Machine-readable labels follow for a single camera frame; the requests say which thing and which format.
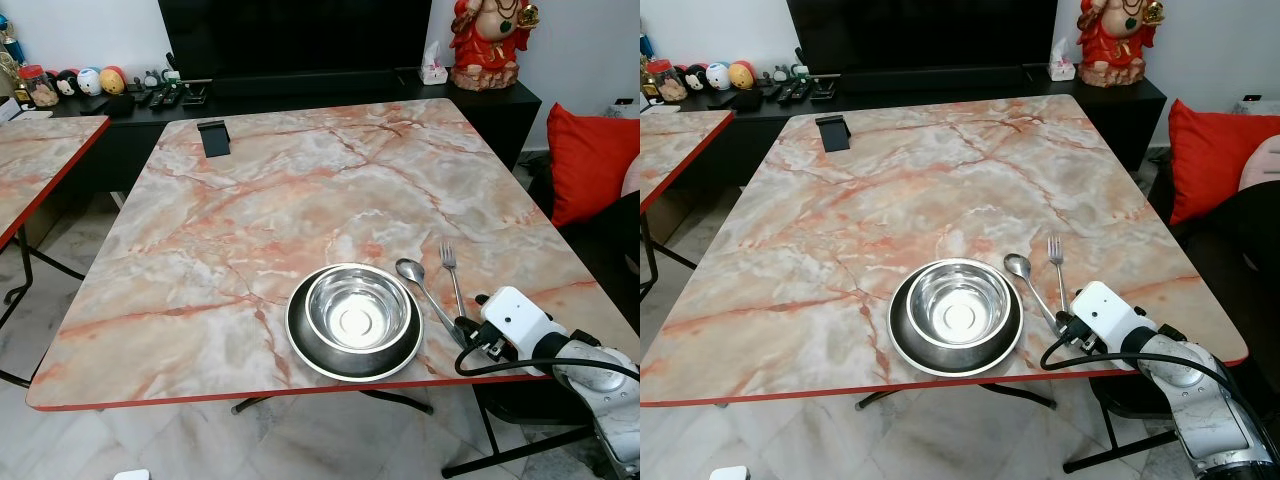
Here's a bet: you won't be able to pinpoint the silver metal fork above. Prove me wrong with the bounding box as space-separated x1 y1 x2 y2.
1047 235 1072 299
440 241 467 321

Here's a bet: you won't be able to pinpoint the silver metal spoon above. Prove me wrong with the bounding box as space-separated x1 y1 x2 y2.
1004 253 1063 336
396 258 469 349

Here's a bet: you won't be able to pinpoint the black folding table legs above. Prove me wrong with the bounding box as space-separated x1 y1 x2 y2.
0 238 87 391
232 385 593 479
640 213 697 303

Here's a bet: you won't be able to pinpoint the shiny steel bowl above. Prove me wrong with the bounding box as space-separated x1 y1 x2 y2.
305 266 412 353
906 260 1013 345

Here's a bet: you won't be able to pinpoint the round steel plate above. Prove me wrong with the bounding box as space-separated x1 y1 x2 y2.
888 258 1025 378
286 263 424 383

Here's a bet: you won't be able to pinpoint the black sofa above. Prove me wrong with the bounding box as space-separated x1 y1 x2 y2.
1150 165 1280 336
525 160 641 336

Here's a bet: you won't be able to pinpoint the red cushion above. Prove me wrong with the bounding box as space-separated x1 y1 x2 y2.
546 103 641 228
1168 98 1280 226

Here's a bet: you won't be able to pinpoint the white tissue box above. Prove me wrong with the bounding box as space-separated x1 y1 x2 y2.
420 42 449 85
1048 38 1077 81

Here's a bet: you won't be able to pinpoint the red laughing Buddha statue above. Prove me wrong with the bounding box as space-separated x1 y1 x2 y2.
448 0 542 91
1077 0 1166 88

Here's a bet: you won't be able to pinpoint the black phone stand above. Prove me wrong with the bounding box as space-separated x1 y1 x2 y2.
815 114 851 153
197 119 233 159

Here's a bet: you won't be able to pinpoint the clear jar with red lid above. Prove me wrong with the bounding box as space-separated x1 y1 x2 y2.
645 60 687 103
17 64 59 109

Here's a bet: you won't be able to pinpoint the black television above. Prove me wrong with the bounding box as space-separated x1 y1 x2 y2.
158 0 433 81
787 0 1059 75

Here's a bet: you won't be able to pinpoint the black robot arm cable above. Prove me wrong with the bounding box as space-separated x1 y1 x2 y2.
455 318 641 383
1040 325 1280 403

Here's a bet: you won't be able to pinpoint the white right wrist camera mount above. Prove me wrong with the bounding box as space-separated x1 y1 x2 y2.
1072 281 1151 351
480 287 557 353

